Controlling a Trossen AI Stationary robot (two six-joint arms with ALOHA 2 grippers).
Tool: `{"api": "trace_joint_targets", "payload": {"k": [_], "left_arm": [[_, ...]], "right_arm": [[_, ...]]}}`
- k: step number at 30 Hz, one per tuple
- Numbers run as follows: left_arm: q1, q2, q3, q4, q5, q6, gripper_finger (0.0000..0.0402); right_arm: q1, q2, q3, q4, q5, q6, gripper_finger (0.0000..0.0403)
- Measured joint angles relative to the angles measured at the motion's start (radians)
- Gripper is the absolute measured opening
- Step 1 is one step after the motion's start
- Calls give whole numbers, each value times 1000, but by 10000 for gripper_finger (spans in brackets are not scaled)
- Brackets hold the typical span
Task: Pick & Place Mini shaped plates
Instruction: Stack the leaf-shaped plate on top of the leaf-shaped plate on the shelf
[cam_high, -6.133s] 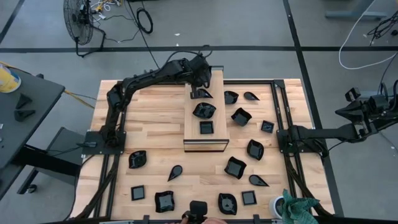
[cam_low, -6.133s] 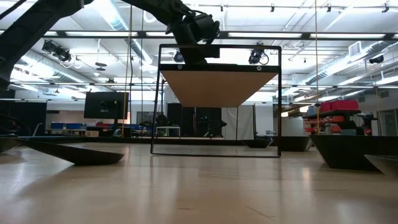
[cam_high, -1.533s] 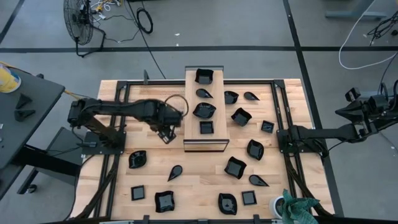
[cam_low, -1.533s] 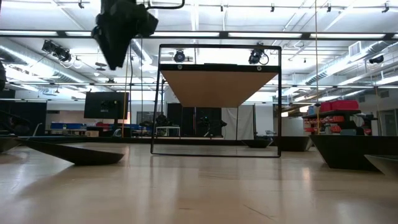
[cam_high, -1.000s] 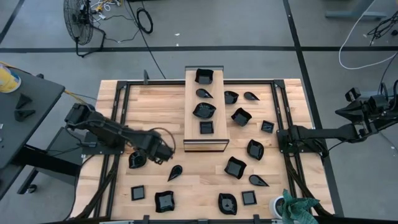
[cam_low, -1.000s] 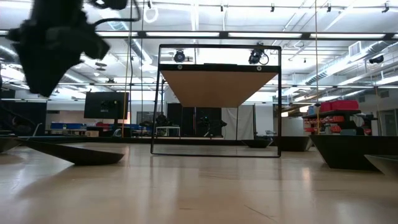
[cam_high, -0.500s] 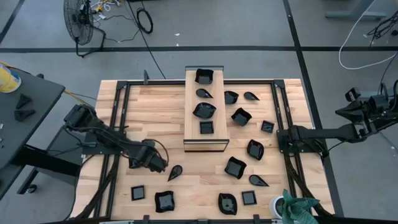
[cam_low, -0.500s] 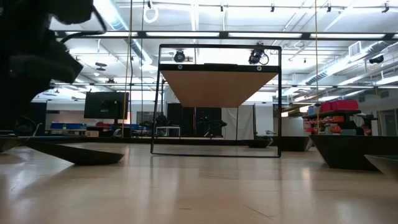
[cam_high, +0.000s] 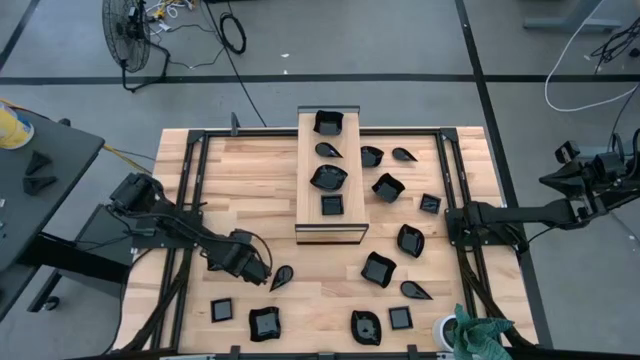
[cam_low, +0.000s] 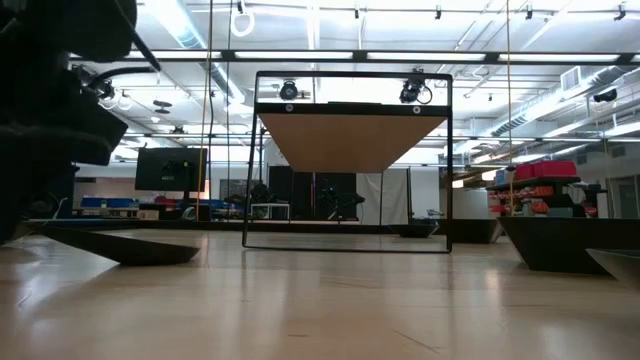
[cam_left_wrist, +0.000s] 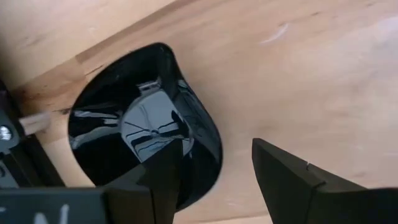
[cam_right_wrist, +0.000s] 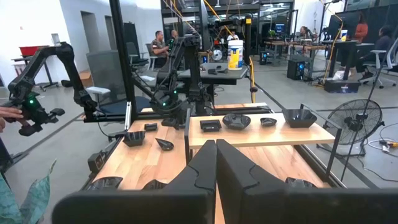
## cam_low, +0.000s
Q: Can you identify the wooden riser shelf black frame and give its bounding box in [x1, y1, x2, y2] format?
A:
[241, 70, 455, 255]

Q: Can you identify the white partition screen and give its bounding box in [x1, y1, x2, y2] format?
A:
[356, 168, 412, 226]

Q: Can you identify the black overhead rig frame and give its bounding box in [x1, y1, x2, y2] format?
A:
[69, 48, 640, 65]

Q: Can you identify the yellow hanging cable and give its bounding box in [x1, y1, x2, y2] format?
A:
[194, 0, 215, 222]

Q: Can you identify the red bin storage rack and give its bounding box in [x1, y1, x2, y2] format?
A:
[485, 159, 609, 219]

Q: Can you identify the white air vent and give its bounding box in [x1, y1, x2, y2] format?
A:
[559, 66, 582, 92]

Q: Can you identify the blue storage bin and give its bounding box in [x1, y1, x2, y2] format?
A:
[79, 196, 140, 210]

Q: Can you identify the black partition panel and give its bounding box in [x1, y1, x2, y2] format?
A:
[267, 165, 358, 222]

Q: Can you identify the white small table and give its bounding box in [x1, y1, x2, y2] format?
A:
[249, 201, 292, 222]

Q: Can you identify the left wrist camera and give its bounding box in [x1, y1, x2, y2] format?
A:
[69, 89, 130, 147]

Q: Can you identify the white hanging ring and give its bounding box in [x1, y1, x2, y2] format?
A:
[229, 8, 256, 39]

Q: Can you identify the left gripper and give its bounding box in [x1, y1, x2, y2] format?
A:
[0, 124, 114, 246]

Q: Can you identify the black round overhead camera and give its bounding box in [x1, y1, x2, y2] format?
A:
[278, 79, 300, 102]

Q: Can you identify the silver air duct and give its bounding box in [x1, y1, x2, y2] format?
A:
[489, 64, 640, 139]
[144, 0, 247, 106]

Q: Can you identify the black teardrop plate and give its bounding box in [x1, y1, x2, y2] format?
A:
[27, 221, 202, 267]

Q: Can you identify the thin hanging cable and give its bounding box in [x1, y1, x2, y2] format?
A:
[225, 0, 234, 222]

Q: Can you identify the black ceiling spotlight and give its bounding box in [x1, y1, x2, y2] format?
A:
[97, 78, 120, 101]

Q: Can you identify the black leaf-shaped plate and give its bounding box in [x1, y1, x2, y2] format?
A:
[388, 222, 441, 239]
[585, 247, 640, 287]

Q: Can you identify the black overhead camera with cable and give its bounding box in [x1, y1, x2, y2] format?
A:
[398, 77, 434, 106]

